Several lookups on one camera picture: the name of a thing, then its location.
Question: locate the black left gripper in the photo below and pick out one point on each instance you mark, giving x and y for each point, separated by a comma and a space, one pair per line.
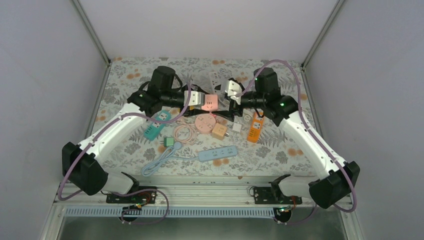
192, 112

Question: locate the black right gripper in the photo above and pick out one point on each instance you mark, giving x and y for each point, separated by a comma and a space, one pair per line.
235, 109

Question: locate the white small charger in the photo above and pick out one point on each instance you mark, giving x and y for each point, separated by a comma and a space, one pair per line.
237, 127

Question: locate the pink cube socket adapter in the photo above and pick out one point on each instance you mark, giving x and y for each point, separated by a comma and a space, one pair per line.
211, 103

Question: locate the beige cube socket adapter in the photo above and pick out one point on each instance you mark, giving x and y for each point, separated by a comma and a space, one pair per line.
219, 131

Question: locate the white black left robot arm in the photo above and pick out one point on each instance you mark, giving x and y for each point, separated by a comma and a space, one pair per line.
82, 162

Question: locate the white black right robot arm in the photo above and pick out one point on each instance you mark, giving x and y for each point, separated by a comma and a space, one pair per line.
335, 177

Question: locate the teal power strip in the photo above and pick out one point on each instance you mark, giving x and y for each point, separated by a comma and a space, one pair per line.
155, 128

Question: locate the orange power strip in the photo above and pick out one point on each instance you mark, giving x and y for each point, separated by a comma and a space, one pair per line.
255, 128

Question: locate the round pink power socket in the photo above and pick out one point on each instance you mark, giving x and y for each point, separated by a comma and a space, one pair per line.
204, 123

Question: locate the white power strip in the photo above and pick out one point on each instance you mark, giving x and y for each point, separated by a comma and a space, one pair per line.
215, 81

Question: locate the green small adapter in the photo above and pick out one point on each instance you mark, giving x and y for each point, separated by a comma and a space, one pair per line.
168, 141

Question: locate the floral patterned table mat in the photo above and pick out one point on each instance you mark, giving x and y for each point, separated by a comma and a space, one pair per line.
200, 143

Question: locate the blue power strip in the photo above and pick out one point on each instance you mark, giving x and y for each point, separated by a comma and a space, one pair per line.
217, 153

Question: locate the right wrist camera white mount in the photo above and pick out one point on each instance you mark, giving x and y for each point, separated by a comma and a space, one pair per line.
233, 88

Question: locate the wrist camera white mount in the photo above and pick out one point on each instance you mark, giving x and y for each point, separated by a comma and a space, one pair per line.
195, 98
233, 88

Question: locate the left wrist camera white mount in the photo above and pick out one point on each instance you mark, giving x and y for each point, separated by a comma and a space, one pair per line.
195, 98

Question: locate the aluminium rail base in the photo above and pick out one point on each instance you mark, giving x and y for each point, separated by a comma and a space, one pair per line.
188, 197

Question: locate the left aluminium corner post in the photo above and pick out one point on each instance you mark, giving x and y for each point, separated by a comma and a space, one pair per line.
91, 31

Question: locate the aluminium corner frame post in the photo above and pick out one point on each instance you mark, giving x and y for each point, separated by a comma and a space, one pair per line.
323, 32

